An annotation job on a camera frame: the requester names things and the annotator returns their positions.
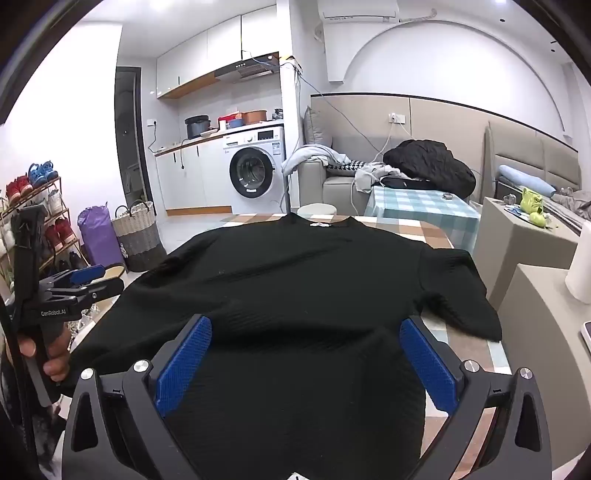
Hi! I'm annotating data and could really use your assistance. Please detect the white paper roll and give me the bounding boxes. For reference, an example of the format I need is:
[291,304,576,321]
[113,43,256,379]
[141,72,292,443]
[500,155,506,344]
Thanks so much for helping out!
[566,240,591,303]

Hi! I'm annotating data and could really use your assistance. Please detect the white round stool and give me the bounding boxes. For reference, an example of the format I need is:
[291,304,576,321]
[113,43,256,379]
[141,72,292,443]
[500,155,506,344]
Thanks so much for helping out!
[297,203,338,217]

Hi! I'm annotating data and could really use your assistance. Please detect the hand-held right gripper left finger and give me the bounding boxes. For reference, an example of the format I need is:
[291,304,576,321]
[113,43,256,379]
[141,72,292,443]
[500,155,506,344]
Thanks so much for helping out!
[62,314,241,480]

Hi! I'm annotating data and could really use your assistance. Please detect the shoe rack with shoes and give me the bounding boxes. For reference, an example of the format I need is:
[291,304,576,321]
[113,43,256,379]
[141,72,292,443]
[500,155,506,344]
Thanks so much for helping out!
[0,161,88,287]

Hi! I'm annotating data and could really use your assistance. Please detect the person's left hand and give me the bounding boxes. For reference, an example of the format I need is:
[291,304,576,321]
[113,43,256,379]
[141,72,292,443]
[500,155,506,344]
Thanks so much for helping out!
[18,323,72,384]

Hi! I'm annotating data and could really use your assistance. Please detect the white lower cabinet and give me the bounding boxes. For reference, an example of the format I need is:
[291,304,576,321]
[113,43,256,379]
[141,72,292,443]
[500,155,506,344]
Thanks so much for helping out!
[154,138,232,215]

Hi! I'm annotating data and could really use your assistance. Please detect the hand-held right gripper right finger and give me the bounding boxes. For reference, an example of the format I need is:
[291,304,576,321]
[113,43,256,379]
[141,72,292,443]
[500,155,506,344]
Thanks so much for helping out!
[399,315,552,480]

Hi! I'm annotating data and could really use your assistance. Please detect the white air conditioner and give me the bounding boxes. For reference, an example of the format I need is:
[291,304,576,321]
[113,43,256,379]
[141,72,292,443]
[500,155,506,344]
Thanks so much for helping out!
[318,0,400,24]

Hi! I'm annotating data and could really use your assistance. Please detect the grey sofa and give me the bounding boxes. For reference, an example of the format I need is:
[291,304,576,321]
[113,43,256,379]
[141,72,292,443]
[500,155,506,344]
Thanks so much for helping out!
[298,148,384,217]

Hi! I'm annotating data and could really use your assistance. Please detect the light blue pillow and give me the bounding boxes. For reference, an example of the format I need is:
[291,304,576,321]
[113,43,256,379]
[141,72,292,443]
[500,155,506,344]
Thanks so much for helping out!
[498,165,557,197]

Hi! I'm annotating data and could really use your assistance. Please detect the brown checked tablecloth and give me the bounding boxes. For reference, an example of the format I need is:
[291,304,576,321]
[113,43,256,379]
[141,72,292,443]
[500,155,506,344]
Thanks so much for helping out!
[69,212,515,476]

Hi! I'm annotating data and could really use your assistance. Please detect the light grey garment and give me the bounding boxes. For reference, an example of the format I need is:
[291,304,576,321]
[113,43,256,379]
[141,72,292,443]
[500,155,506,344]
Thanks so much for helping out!
[283,144,352,176]

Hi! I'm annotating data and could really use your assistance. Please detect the white crumpled garment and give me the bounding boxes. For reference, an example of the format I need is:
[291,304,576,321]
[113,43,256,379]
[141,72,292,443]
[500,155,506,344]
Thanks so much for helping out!
[353,161,402,192]

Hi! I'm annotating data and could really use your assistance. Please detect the small beige cabinet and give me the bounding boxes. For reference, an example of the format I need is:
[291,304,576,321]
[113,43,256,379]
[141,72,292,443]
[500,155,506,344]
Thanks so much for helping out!
[473,196,580,310]

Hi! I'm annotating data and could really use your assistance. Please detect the large beige cabinet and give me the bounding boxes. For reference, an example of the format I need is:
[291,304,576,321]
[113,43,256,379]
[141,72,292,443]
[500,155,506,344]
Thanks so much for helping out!
[496,263,591,472]

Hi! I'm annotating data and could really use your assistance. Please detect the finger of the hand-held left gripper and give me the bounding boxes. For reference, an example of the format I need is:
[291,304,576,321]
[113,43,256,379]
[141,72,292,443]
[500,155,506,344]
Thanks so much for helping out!
[44,264,126,291]
[55,277,126,308]

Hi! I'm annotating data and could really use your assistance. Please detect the white upper cabinets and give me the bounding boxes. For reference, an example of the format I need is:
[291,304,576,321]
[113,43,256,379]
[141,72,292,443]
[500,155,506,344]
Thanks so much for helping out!
[156,7,278,100]

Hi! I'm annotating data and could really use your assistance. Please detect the dark door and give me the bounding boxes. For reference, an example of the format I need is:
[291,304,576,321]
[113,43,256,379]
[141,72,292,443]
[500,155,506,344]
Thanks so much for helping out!
[115,67,151,222]

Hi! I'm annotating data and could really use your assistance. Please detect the black padded jacket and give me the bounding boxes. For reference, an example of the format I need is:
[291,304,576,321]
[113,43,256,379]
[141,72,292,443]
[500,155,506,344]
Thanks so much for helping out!
[383,140,476,197]

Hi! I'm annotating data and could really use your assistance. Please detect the teal checked tablecloth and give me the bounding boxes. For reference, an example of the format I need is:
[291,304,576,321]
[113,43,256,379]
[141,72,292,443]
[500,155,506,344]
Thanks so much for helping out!
[365,187,481,252]

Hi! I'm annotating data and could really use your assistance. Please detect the woven laundry basket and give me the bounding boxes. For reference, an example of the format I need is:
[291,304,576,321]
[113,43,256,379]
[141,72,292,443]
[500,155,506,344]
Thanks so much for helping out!
[112,200,167,272]

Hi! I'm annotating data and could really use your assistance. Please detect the green figurine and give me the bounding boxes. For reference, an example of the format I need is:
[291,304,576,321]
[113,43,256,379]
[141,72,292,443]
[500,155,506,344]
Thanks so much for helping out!
[520,187,550,227]

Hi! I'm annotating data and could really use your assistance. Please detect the black cooking pot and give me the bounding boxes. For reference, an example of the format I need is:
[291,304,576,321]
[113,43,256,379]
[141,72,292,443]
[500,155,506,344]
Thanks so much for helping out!
[185,115,212,139]

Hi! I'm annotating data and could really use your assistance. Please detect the purple bag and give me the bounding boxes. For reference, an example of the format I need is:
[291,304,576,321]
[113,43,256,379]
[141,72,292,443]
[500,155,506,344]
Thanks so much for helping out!
[78,207,124,268]

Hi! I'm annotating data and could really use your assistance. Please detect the steel range hood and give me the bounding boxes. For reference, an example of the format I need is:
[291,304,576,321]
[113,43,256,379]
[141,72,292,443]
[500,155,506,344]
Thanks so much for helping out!
[215,53,280,84]

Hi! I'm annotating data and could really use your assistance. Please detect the beige upholstered bed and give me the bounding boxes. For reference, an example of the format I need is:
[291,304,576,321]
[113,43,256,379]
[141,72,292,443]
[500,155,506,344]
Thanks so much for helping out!
[482,122,591,232]

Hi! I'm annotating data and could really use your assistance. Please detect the black knit sweater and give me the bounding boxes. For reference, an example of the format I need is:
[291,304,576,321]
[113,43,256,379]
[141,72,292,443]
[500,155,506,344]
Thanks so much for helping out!
[60,213,503,480]

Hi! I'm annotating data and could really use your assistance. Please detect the grey sofa cushion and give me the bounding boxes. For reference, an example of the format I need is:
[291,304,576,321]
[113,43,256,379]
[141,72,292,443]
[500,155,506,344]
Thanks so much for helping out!
[305,106,334,148]

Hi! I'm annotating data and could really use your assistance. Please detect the white washing machine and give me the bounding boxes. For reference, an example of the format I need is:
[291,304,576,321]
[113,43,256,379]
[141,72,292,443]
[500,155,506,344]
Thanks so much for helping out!
[222,127,286,214]

